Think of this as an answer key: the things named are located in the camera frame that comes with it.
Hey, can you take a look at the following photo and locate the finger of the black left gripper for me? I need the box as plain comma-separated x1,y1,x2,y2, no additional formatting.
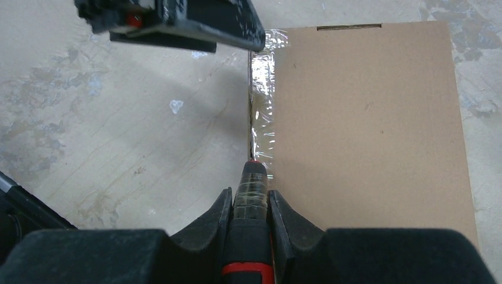
74,0,266,53

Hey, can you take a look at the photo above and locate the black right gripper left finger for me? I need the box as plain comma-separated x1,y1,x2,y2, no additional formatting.
1,188,232,283

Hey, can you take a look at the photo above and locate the brown cardboard express box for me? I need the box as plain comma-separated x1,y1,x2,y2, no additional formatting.
248,21,478,244

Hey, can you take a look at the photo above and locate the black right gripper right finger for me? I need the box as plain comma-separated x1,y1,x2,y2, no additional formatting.
269,191,495,283

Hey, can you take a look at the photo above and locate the red black utility knife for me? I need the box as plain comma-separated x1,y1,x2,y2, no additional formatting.
220,160,275,284

